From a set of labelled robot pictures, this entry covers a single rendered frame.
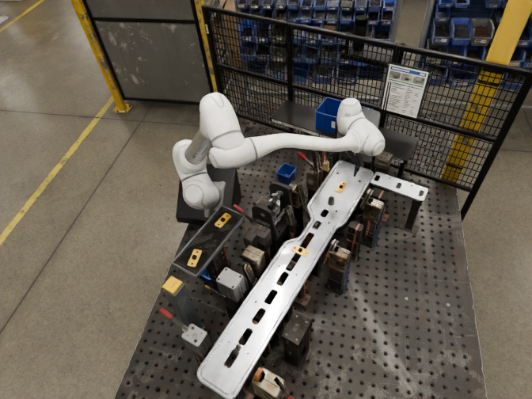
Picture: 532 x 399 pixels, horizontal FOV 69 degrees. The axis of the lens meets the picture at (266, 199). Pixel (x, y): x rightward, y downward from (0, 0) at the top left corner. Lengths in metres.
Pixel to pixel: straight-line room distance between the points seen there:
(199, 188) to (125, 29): 2.46
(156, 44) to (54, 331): 2.66
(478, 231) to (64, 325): 3.19
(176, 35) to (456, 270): 3.08
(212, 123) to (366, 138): 0.63
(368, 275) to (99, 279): 2.07
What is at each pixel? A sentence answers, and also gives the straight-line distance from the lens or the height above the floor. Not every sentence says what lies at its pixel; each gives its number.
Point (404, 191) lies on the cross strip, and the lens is 2.16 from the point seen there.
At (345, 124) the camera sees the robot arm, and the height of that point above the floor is 1.48.
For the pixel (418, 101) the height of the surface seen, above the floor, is 1.26.
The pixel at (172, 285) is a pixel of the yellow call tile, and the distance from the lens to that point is 1.66.
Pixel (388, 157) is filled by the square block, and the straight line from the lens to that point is 2.24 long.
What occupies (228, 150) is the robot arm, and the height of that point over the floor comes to 1.53.
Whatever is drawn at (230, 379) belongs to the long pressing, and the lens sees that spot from 1.63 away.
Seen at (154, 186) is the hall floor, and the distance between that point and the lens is 3.75.
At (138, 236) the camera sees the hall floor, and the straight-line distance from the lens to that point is 3.42.
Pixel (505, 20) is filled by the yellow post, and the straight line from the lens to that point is 2.11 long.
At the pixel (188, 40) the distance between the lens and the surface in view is 3.98.
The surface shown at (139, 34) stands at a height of 0.91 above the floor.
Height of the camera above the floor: 2.55
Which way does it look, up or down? 49 degrees down
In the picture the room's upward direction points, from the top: 6 degrees counter-clockwise
